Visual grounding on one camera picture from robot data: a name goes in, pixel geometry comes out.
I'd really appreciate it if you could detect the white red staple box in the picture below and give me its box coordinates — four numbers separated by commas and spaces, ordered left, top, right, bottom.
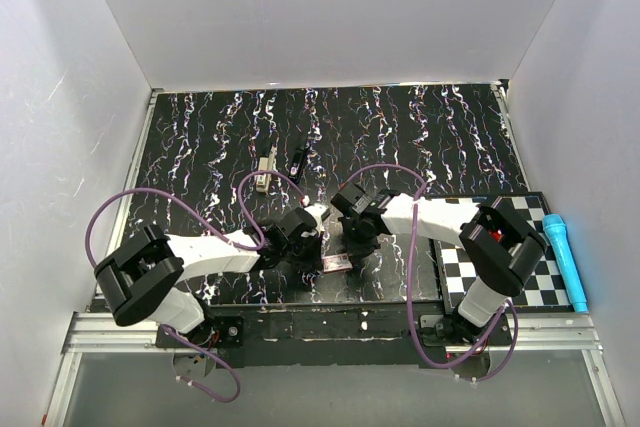
322, 253, 353, 274

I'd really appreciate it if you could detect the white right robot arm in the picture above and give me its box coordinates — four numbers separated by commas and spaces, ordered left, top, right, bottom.
331, 182, 546, 345

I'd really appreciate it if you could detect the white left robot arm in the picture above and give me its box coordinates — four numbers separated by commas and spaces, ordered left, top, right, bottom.
94, 203, 330, 347

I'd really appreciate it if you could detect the black white checkerboard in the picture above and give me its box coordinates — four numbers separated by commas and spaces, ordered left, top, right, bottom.
431, 192, 574, 313

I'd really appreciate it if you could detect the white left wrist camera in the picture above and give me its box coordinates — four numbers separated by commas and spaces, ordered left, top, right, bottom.
304, 203, 331, 232

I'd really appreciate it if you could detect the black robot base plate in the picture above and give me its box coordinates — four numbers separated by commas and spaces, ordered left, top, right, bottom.
155, 302, 511, 371

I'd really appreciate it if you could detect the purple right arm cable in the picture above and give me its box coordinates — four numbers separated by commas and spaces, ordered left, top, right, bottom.
344, 163, 519, 382

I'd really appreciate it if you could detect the aluminium frame rail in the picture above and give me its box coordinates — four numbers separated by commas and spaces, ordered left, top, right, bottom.
40, 88, 164, 426

